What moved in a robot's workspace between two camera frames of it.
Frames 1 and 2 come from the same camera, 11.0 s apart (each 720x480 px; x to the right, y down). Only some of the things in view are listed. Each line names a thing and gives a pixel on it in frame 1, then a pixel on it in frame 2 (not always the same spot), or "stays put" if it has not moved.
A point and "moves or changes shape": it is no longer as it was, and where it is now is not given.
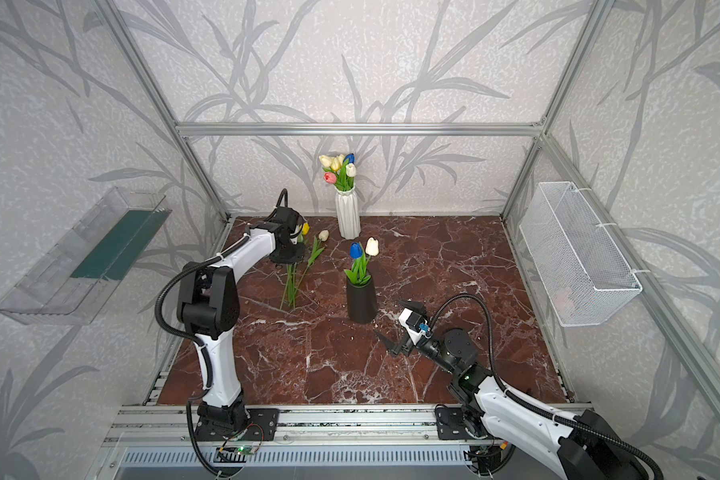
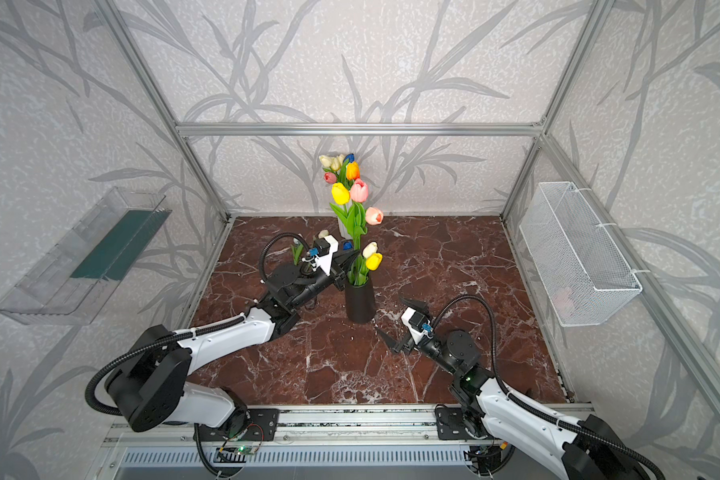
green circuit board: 241,450 stays put
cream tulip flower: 372,248 stays put
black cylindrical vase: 362,301 stays put
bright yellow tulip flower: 290,288 moves or changes shape
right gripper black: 405,341 stays put
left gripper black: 286,254 -> 341,267
